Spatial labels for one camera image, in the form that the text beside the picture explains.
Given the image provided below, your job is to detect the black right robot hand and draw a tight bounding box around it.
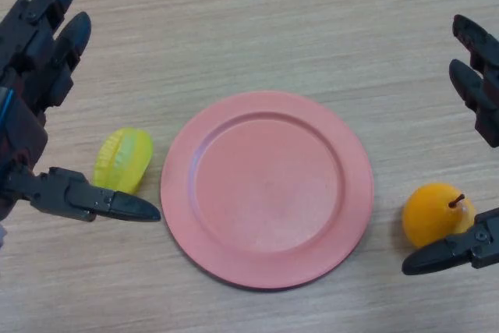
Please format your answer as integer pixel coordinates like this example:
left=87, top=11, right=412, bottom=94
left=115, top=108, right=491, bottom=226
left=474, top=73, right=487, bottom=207
left=402, top=14, right=499, bottom=276

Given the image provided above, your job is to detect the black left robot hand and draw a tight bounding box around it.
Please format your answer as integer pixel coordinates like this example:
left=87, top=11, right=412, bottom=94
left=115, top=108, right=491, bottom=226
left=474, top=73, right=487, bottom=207
left=0, top=0, right=162, bottom=223

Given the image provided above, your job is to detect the yellow orange pear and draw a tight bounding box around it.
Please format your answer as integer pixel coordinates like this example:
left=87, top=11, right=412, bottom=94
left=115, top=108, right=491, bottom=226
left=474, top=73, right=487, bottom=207
left=402, top=182, right=477, bottom=249

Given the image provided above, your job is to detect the pink round plate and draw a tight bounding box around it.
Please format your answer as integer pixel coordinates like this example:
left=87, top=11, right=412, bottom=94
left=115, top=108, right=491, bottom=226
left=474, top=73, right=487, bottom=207
left=160, top=90, right=375, bottom=291

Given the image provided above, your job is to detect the yellow green starfruit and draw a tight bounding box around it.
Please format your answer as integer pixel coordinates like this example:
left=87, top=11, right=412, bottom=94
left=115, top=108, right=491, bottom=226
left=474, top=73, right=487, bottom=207
left=92, top=126, right=154, bottom=196

